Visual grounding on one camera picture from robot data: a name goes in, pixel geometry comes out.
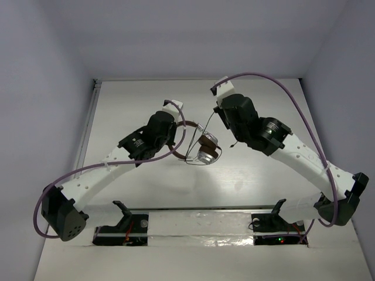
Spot thin black headphone cable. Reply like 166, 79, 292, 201
183, 112, 238, 166

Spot brown silver headphones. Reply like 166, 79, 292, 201
186, 121, 222, 165

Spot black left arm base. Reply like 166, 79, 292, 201
92, 201, 149, 246

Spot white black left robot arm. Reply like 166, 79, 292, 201
41, 109, 179, 241

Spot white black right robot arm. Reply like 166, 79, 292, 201
214, 93, 369, 230

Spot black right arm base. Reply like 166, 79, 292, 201
248, 199, 308, 246

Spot white front cover panel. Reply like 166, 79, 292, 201
35, 225, 371, 280

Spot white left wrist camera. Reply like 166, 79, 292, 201
162, 100, 183, 122

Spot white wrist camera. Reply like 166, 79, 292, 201
211, 80, 236, 105
162, 100, 183, 122

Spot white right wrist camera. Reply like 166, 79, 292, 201
211, 80, 236, 105

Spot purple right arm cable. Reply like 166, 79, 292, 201
210, 73, 338, 228

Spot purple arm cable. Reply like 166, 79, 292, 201
210, 73, 338, 228
33, 100, 188, 240

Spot aluminium rail left side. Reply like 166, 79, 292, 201
72, 79, 102, 170

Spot aluminium rail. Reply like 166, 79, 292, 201
72, 79, 102, 170
129, 205, 274, 212

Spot aluminium rail front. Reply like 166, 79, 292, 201
129, 205, 274, 212

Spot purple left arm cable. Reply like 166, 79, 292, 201
33, 100, 188, 240

